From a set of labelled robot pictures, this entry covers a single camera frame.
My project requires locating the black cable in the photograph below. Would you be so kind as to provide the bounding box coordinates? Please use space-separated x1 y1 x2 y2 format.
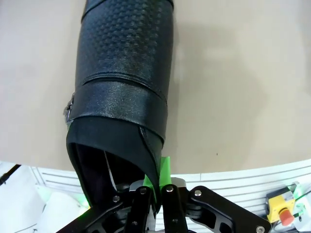
0 164 22 185

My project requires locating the aluminium frame rail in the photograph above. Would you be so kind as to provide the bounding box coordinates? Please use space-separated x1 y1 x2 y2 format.
0 159 311 233

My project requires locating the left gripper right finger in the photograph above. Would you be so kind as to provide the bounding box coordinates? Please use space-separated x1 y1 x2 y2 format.
159 156 272 233

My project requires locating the yellow emergency stop box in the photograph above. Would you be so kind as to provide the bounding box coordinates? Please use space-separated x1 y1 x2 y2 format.
266 188 296 225

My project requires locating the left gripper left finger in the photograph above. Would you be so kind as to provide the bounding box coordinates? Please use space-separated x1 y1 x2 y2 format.
57 175 158 233

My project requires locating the black leather shoe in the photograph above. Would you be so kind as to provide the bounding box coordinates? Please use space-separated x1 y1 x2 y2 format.
63 0 175 215

